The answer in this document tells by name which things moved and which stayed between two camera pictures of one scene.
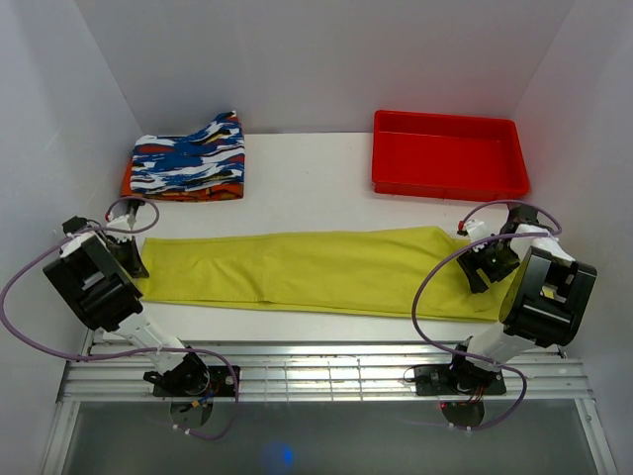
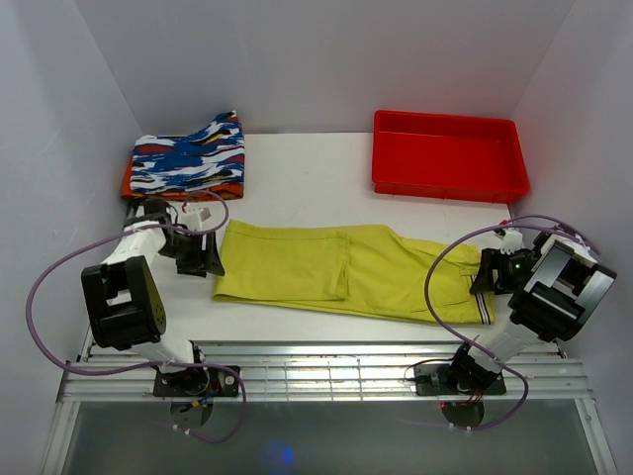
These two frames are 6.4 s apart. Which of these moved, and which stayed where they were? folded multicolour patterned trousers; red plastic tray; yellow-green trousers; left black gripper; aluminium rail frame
Moved: left black gripper; yellow-green trousers
Stayed: folded multicolour patterned trousers; aluminium rail frame; red plastic tray
